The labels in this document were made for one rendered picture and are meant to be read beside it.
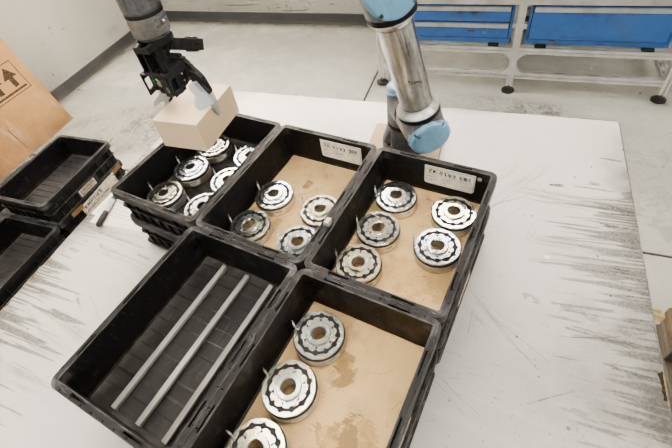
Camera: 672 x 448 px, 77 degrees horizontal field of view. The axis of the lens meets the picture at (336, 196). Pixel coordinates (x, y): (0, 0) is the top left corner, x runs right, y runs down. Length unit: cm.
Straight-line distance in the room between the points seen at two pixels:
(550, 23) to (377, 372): 232
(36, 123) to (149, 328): 276
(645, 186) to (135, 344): 228
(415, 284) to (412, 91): 47
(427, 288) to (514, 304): 25
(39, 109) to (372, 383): 322
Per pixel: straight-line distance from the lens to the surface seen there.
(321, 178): 118
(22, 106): 364
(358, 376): 87
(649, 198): 250
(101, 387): 104
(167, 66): 99
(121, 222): 151
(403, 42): 101
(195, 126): 99
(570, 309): 113
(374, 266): 94
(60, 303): 141
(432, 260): 95
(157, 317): 106
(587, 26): 285
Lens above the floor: 164
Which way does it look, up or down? 46 degrees down
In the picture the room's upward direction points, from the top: 10 degrees counter-clockwise
